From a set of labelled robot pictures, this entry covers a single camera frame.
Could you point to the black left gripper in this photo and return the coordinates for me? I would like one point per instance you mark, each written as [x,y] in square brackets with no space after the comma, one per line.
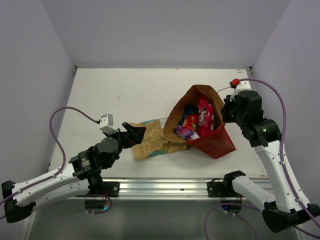
[135,137]

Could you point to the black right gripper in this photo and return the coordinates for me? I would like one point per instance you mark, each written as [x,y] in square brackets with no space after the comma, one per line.
[229,102]

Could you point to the tan kraft snack bag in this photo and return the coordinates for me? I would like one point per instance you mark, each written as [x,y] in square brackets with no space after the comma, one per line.
[154,142]

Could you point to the pink chips bag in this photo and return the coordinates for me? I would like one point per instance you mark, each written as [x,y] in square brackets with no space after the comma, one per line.
[206,112]

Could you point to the red brown paper bag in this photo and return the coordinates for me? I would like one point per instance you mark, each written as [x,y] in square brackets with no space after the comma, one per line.
[215,145]

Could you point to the purple candy bag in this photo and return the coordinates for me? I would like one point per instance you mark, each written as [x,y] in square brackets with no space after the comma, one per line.
[186,133]

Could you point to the blue snack bag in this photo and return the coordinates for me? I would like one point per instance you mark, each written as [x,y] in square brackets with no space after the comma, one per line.
[189,109]

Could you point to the red rice cracker bag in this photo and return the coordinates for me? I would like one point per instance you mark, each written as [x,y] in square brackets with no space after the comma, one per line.
[191,122]

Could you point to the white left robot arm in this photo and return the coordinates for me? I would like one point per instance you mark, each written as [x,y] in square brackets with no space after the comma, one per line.
[81,176]

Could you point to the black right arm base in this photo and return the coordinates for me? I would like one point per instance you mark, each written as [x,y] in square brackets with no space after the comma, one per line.
[216,189]

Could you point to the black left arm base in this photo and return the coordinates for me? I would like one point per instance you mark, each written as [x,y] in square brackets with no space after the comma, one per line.
[110,189]

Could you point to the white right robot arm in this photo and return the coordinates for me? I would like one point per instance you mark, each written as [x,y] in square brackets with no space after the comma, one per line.
[287,206]

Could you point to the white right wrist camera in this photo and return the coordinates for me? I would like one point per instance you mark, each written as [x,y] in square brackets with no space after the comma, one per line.
[239,85]

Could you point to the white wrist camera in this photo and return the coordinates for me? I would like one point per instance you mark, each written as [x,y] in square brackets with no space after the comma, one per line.
[239,85]
[106,124]

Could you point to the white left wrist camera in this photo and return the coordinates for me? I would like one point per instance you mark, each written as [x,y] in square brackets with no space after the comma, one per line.
[106,124]

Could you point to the aluminium mounting rail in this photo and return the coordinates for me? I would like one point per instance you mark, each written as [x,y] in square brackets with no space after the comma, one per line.
[139,188]

